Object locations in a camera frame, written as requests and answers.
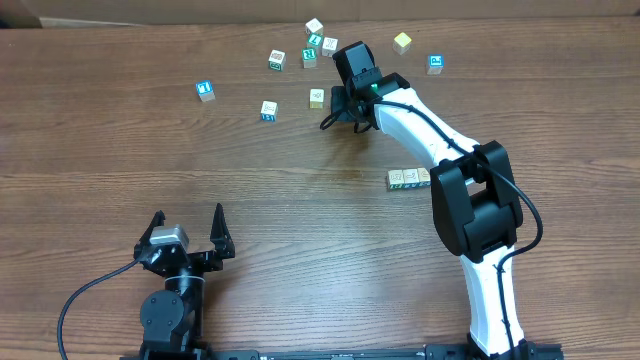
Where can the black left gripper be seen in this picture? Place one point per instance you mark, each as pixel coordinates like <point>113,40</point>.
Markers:
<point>223,247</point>

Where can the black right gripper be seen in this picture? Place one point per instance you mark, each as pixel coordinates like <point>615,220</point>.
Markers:
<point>339,96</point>

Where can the green R letter block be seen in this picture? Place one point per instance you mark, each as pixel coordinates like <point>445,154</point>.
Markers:
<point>395,179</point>

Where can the blue T letter block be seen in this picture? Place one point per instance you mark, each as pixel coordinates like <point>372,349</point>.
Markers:
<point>411,178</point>

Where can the yellow-top wooden block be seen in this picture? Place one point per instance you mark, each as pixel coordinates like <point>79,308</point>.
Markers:
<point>424,177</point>

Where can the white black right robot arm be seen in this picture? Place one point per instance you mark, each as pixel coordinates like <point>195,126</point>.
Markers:
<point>476,206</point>

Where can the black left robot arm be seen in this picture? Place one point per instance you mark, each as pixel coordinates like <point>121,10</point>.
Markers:
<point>172,318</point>

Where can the yellow-sided wooden block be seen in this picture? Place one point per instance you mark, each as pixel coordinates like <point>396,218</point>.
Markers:
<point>316,98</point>

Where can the blue-sided wooden block rear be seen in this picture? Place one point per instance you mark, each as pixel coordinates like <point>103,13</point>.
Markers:
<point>329,46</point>

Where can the green-top R block rear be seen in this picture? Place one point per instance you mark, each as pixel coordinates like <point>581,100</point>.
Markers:
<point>309,58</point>

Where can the yellow-top block far right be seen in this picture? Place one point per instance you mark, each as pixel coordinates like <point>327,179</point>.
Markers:
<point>401,43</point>

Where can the green L letter block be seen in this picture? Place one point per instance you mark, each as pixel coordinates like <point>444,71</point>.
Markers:
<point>315,42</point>

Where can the rear plain wooden block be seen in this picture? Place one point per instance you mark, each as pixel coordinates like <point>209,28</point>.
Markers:
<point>314,26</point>

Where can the plain wooden block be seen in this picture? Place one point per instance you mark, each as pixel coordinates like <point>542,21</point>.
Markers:
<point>269,111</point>
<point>314,26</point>

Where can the plain top wooden block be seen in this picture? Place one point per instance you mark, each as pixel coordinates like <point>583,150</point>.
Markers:
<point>269,111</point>

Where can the blue P letter block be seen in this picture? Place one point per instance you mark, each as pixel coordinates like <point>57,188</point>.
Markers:
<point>435,64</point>

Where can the green B letter block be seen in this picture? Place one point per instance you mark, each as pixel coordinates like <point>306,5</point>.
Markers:
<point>277,60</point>

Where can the blue-top block far left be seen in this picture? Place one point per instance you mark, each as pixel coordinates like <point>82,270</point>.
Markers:
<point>205,91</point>

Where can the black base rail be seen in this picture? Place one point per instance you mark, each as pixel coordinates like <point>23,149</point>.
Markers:
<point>350,354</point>

